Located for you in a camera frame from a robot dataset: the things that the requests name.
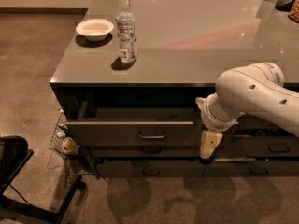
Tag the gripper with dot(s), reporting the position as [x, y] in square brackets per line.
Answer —
[209, 117]

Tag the grey drawer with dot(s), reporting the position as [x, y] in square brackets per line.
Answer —
[250, 169]
[145, 151]
[248, 122]
[256, 147]
[150, 168]
[135, 126]

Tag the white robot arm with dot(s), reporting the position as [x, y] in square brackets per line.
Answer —
[257, 90]

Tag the grey drawer cabinet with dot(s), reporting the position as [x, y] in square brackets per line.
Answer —
[183, 46]

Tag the clear plastic water bottle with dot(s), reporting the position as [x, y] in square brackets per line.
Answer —
[125, 26]

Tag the snack bag on counter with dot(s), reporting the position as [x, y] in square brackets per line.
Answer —
[294, 12]

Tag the white bowl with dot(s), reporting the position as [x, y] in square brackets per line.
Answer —
[95, 29]

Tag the wire basket with items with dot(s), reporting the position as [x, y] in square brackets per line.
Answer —
[58, 157]

